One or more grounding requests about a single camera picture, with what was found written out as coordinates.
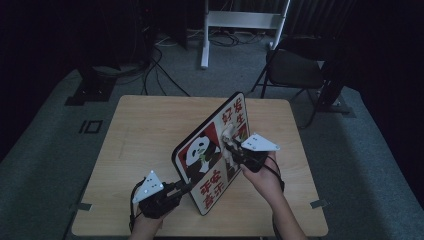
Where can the black stand with metal foot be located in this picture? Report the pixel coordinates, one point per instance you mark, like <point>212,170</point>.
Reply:
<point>333,93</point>

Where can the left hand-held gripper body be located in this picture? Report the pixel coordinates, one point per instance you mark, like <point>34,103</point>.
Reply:
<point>156,205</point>

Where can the person's left hand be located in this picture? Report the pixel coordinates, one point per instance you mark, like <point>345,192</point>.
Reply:
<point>146,230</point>

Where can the square panda picture board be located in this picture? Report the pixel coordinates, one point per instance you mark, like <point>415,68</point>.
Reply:
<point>203,166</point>

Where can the black stand with flat base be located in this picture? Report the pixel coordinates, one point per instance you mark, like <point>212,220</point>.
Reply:
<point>91,88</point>

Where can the grey tape strip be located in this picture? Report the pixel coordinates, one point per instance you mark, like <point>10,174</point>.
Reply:
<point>84,206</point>
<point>319,203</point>

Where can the person's right hand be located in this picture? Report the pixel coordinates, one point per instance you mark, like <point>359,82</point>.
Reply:
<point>268,183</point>

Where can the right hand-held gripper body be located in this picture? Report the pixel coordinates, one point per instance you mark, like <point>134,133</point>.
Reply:
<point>255,156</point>

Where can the black folding chair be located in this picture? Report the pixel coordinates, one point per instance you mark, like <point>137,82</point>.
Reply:
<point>293,71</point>

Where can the white metal desk frame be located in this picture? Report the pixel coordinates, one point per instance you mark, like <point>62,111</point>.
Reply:
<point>240,20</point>

